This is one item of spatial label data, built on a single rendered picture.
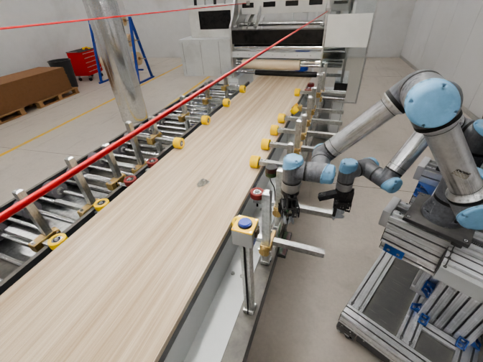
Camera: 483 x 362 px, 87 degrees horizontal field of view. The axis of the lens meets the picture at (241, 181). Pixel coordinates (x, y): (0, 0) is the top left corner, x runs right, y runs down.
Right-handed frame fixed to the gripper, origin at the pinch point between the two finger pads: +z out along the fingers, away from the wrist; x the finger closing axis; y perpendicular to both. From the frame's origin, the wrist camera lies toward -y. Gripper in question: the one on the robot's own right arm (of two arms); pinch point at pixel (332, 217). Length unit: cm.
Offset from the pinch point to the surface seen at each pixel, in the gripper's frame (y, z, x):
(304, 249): -10.7, -0.5, -26.4
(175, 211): -78, -8, -28
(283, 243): -20.7, -0.8, -25.8
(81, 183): -136, -17, -32
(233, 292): -40, 21, -46
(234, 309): -37, 21, -54
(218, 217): -54, -8, -26
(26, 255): -153, 11, -67
